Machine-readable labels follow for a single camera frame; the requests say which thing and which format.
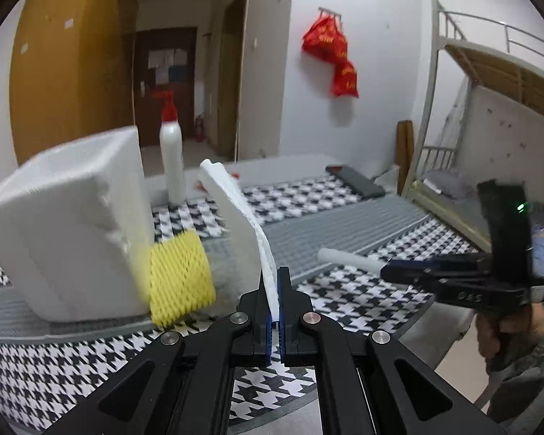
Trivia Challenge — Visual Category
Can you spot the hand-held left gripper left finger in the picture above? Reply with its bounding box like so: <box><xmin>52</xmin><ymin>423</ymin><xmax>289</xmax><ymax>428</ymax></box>
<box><xmin>41</xmin><ymin>276</ymin><xmax>275</xmax><ymax>435</ymax></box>

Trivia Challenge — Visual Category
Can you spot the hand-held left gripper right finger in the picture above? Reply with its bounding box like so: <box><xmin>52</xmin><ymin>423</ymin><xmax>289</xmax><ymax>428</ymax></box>
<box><xmin>278</xmin><ymin>267</ymin><xmax>508</xmax><ymax>435</ymax></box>

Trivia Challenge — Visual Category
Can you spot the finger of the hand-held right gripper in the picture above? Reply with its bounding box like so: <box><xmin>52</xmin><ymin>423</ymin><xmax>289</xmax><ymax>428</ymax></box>
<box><xmin>380</xmin><ymin>253</ymin><xmax>496</xmax><ymax>278</ymax></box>
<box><xmin>380</xmin><ymin>271</ymin><xmax>496</xmax><ymax>298</ymax></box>

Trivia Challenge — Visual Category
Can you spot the grey knit cloth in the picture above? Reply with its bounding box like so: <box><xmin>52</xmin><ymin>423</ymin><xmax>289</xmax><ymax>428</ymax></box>
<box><xmin>205</xmin><ymin>247</ymin><xmax>263</xmax><ymax>317</ymax></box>

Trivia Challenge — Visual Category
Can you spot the white foam stick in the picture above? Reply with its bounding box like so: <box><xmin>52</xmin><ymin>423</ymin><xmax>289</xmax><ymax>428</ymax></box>
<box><xmin>318</xmin><ymin>248</ymin><xmax>388</xmax><ymax>275</ymax></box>

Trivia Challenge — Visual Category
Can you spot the white foam sheet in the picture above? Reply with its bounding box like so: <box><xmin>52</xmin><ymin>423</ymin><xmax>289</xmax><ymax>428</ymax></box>
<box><xmin>199</xmin><ymin>158</ymin><xmax>282</xmax><ymax>322</ymax></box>

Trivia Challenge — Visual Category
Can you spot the white foam box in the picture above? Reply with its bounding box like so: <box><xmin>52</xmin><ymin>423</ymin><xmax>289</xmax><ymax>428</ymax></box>
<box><xmin>0</xmin><ymin>126</ymin><xmax>157</xmax><ymax>324</ymax></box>

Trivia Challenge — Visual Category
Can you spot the person's right forearm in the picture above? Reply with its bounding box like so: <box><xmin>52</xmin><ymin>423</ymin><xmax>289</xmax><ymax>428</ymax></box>
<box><xmin>478</xmin><ymin>322</ymin><xmax>544</xmax><ymax>424</ymax></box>

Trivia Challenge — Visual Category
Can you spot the person's right hand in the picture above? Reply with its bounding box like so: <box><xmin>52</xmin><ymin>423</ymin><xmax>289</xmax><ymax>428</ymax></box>
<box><xmin>476</xmin><ymin>301</ymin><xmax>544</xmax><ymax>370</ymax></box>

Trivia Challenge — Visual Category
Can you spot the houndstooth table cloth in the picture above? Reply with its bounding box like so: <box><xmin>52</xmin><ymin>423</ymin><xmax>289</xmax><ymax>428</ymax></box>
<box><xmin>0</xmin><ymin>174</ymin><xmax>481</xmax><ymax>427</ymax></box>

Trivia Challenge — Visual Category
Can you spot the grey bedding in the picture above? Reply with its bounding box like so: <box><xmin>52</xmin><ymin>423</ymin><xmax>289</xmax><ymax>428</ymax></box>
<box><xmin>428</xmin><ymin>169</ymin><xmax>477</xmax><ymax>200</ymax></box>

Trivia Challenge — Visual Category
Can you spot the white board panel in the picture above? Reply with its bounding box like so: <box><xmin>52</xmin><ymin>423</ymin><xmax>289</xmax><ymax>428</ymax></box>
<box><xmin>453</xmin><ymin>85</ymin><xmax>544</xmax><ymax>246</ymax></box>

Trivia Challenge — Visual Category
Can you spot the yellow foam fruit net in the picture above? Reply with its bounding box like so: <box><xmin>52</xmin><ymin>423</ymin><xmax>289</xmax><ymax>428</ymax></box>
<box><xmin>146</xmin><ymin>229</ymin><xmax>217</xmax><ymax>328</ymax></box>

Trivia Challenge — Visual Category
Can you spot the wooden board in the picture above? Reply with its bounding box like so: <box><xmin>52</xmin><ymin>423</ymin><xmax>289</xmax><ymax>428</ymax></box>
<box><xmin>396</xmin><ymin>120</ymin><xmax>416</xmax><ymax>195</ymax></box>

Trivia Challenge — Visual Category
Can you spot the black smartphone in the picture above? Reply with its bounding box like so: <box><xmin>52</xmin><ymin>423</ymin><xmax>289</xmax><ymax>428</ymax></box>
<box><xmin>325</xmin><ymin>164</ymin><xmax>386</xmax><ymax>199</ymax></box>

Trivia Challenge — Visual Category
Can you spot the white metal bunk bed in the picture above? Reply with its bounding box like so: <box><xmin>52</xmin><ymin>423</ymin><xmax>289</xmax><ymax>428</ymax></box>
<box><xmin>401</xmin><ymin>0</ymin><xmax>544</xmax><ymax>254</ymax></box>

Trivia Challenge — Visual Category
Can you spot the white pump bottle red cap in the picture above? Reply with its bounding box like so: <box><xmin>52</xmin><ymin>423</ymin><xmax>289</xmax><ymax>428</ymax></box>
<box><xmin>153</xmin><ymin>91</ymin><xmax>187</xmax><ymax>204</ymax></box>

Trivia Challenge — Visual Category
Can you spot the small red bag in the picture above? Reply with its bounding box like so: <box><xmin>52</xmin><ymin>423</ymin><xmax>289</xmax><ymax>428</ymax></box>
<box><xmin>331</xmin><ymin>60</ymin><xmax>359</xmax><ymax>99</ymax></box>

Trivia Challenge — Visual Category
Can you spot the dark brown door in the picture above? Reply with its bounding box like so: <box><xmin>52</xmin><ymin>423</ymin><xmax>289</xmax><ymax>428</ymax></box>
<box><xmin>133</xmin><ymin>27</ymin><xmax>198</xmax><ymax>148</ymax></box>

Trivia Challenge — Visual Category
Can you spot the light wooden door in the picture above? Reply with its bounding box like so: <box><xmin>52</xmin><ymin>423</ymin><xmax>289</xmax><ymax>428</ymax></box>
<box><xmin>218</xmin><ymin>0</ymin><xmax>250</xmax><ymax>159</ymax></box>

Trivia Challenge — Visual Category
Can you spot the large red bag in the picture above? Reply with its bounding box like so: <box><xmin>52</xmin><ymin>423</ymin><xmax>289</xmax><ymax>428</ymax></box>
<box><xmin>302</xmin><ymin>13</ymin><xmax>349</xmax><ymax>64</ymax></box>

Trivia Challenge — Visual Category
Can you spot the wooden wardrobe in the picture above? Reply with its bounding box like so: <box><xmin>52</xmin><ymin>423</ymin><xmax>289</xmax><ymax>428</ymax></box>
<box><xmin>9</xmin><ymin>0</ymin><xmax>139</xmax><ymax>164</ymax></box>

